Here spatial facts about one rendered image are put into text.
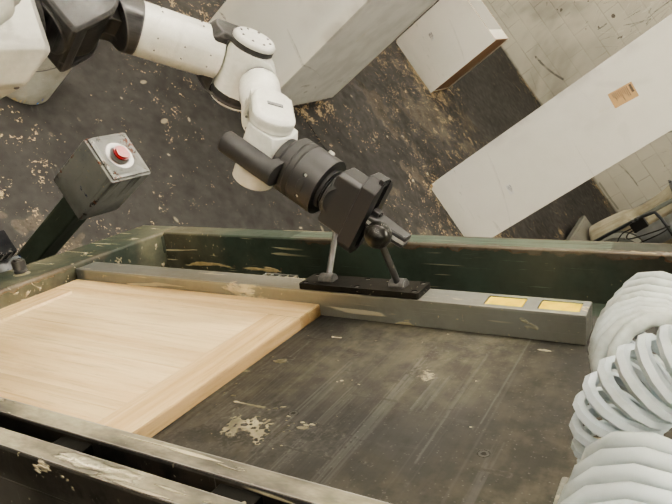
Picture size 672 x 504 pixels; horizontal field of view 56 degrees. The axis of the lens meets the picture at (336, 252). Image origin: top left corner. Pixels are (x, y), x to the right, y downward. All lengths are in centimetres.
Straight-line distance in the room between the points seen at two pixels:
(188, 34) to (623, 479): 101
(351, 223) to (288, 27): 263
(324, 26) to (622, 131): 208
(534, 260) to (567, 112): 342
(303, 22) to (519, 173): 196
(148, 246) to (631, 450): 130
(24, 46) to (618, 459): 91
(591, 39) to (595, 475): 865
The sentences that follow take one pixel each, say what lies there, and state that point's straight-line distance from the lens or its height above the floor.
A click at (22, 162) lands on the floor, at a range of 265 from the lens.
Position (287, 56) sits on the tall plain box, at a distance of 345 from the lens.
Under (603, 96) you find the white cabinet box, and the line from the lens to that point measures 441.
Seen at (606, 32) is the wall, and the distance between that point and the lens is 883.
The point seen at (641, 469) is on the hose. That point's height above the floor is 188.
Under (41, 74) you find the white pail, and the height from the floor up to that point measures 19.
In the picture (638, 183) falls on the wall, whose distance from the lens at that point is 898.
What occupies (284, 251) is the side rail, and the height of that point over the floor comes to 118.
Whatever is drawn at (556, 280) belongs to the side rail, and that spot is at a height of 161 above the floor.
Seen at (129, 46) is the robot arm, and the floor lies 132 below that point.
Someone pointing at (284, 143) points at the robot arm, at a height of 148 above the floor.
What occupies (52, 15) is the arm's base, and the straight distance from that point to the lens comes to 107.
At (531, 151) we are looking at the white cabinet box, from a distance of 453.
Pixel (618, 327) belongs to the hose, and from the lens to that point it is 38.
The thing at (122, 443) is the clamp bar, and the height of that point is 147.
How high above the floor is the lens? 197
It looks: 35 degrees down
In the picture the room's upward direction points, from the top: 55 degrees clockwise
